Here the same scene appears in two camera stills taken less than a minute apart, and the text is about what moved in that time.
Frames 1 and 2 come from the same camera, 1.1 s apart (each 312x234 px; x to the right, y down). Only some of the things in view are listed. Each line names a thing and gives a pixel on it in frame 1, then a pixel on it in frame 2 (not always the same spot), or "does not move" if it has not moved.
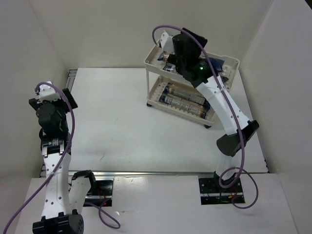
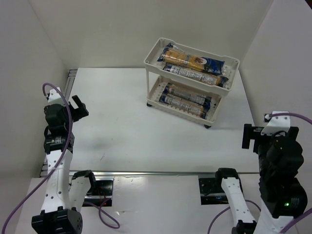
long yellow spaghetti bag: [170, 88] does not move
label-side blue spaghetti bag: [201, 111] does not move
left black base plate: [101, 191] does not move
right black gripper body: [196, 37] → [251, 136]
